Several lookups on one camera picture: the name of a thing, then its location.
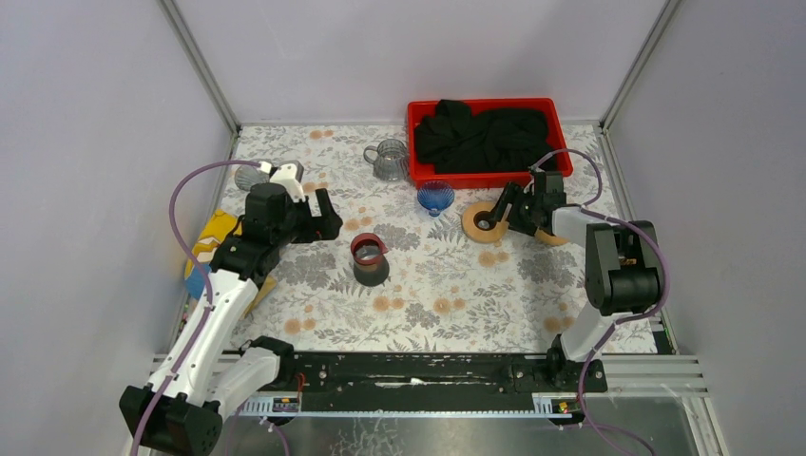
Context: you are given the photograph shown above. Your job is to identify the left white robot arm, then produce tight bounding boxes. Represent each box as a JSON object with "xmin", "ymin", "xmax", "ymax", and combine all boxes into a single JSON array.
[{"xmin": 119, "ymin": 161, "xmax": 342, "ymax": 455}]

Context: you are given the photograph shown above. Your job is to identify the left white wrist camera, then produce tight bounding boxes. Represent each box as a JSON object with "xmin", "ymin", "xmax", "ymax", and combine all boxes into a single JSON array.
[{"xmin": 258, "ymin": 161, "xmax": 305, "ymax": 202}]

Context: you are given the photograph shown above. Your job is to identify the floral table mat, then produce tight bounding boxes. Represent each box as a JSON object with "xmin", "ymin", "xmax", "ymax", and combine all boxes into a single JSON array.
[{"xmin": 229, "ymin": 125, "xmax": 586, "ymax": 352}]

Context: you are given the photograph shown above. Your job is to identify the black cloth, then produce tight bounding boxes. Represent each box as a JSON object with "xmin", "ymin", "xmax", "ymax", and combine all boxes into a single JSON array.
[{"xmin": 413, "ymin": 100, "xmax": 555, "ymax": 174}]

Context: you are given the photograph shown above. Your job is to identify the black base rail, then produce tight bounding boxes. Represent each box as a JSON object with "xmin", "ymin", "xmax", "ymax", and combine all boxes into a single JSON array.
[{"xmin": 258, "ymin": 351, "xmax": 608, "ymax": 414}]

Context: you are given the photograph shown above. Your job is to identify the dark glass carafe red rim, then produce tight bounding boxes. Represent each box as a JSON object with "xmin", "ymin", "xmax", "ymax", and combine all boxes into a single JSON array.
[{"xmin": 350, "ymin": 233, "xmax": 390, "ymax": 287}]

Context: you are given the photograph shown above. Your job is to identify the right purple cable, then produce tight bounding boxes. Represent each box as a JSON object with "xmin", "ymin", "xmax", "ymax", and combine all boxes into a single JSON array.
[{"xmin": 528, "ymin": 148, "xmax": 670, "ymax": 456}]

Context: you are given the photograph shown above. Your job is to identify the yellow blue cartoon book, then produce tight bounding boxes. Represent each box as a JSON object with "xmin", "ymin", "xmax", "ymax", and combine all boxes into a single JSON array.
[{"xmin": 183, "ymin": 210, "xmax": 278, "ymax": 320}]

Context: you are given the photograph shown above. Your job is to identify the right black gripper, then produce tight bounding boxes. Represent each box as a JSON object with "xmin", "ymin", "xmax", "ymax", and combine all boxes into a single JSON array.
[{"xmin": 486, "ymin": 182, "xmax": 542, "ymax": 238}]

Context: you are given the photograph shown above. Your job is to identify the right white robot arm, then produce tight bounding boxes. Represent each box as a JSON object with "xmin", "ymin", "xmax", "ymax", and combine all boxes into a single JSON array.
[{"xmin": 474, "ymin": 171, "xmax": 666, "ymax": 391}]

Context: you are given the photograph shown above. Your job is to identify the purple cable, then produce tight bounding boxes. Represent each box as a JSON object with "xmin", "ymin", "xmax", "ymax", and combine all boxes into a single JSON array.
[
  {"xmin": 528, "ymin": 148, "xmax": 670, "ymax": 456},
  {"xmin": 128, "ymin": 160, "xmax": 262, "ymax": 456}
]

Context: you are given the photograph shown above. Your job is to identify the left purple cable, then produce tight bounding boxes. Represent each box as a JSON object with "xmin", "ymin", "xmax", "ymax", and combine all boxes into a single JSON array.
[{"xmin": 128, "ymin": 160, "xmax": 262, "ymax": 456}]

